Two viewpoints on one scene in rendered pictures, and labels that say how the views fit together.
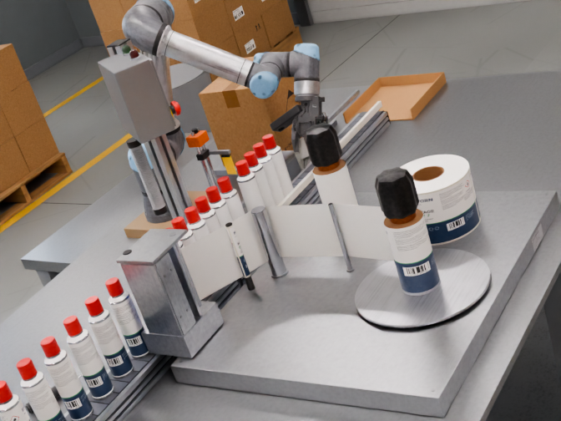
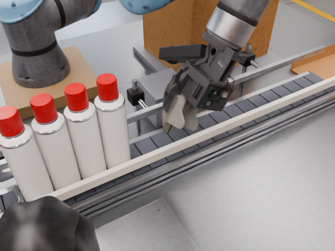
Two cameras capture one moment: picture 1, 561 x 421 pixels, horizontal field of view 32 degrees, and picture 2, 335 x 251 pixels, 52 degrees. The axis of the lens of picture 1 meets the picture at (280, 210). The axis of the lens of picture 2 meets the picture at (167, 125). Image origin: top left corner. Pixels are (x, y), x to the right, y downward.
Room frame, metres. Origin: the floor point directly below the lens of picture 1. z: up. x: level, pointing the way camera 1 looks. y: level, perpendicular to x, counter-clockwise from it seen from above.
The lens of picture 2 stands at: (2.19, -0.29, 1.40)
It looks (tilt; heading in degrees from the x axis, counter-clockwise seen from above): 42 degrees down; 22
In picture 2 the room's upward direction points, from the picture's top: straight up
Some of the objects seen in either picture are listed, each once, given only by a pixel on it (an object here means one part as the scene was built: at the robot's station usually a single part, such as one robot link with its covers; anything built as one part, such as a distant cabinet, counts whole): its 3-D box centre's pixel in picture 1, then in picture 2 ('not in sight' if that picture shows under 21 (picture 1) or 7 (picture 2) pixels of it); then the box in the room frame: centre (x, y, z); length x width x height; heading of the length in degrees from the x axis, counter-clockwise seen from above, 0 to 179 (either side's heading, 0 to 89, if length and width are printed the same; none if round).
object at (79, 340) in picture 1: (87, 357); not in sight; (1.88, 0.51, 0.98); 0.05 x 0.05 x 0.20
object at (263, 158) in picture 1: (268, 176); (85, 135); (2.53, 0.00, 0.98); 0.05 x 0.05 x 0.20
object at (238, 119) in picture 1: (261, 109); (208, 9); (3.11, -0.05, 0.99); 0.30 x 0.24 x 0.27; 145
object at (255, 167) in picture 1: (260, 185); (56, 147); (2.49, 0.03, 0.98); 0.05 x 0.05 x 0.20
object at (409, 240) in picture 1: (406, 230); not in sight; (1.87, -0.25, 1.04); 0.09 x 0.09 x 0.29
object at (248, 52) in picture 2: not in sight; (250, 76); (2.92, -0.22, 0.91); 0.07 x 0.03 x 0.17; 52
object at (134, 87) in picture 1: (137, 94); not in sight; (2.35, 0.25, 1.38); 0.17 x 0.10 x 0.19; 17
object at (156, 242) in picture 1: (151, 246); not in sight; (1.99, 0.30, 1.14); 0.14 x 0.11 x 0.01; 142
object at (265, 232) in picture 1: (269, 241); not in sight; (2.16, 0.05, 0.97); 0.05 x 0.05 x 0.19
